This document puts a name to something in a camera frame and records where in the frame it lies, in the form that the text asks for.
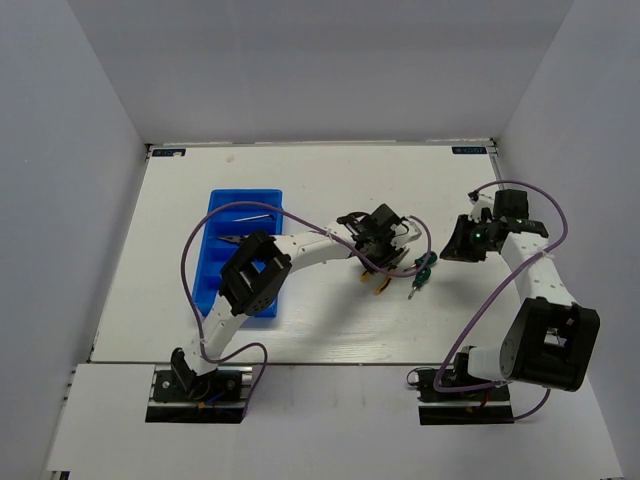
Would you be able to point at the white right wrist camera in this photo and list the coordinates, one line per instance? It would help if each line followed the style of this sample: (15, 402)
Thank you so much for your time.
(482, 207)

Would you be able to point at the blue label sticker left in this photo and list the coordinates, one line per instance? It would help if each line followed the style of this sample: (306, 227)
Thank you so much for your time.
(168, 152)

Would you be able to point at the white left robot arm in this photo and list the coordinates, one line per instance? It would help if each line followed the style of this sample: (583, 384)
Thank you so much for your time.
(253, 276)

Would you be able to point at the blue plastic divided bin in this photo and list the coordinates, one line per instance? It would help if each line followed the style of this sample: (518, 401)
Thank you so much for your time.
(213, 253)

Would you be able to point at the green stubby phillips screwdriver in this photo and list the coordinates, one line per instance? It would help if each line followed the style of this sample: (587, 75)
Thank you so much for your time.
(428, 259)

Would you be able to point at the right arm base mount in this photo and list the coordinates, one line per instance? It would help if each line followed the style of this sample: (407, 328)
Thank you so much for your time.
(472, 392)

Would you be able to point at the yellow combination pliers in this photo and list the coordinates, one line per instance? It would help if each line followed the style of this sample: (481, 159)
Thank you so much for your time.
(234, 240)

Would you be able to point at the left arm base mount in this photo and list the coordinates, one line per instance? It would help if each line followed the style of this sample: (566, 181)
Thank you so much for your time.
(218, 398)

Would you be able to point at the green stubby flathead screwdriver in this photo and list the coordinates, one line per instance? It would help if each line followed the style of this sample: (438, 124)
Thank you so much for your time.
(420, 279)

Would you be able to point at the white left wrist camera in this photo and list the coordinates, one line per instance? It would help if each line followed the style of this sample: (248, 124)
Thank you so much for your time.
(412, 232)

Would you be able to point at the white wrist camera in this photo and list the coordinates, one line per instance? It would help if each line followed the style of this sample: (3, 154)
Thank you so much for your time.
(412, 232)
(482, 207)

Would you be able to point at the blue label sticker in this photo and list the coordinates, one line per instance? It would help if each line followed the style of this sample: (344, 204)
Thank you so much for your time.
(168, 152)
(469, 150)

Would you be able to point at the blue label sticker right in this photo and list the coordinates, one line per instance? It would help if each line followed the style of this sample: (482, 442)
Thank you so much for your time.
(469, 150)

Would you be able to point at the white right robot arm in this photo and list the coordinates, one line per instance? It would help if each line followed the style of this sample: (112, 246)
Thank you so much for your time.
(564, 371)

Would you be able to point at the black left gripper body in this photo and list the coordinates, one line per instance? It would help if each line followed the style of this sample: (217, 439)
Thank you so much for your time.
(385, 251)

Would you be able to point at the short rusty hex key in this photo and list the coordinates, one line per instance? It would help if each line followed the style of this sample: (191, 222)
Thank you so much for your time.
(261, 217)

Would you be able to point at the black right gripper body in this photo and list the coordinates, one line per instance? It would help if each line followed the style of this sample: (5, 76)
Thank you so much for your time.
(472, 241)

